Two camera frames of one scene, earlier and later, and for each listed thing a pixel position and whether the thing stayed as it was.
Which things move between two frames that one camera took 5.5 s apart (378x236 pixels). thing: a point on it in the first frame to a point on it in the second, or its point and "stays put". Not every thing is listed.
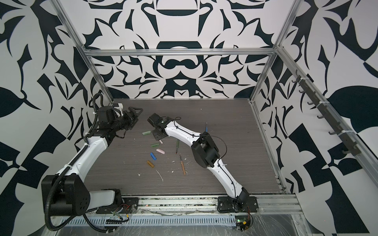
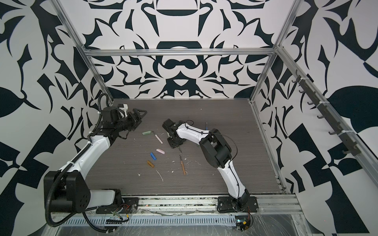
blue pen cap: x=153 y=156 stays put
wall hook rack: x=352 y=148 stays put
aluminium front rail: x=286 y=205 stays put
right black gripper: x=156 y=137 to x=172 y=144
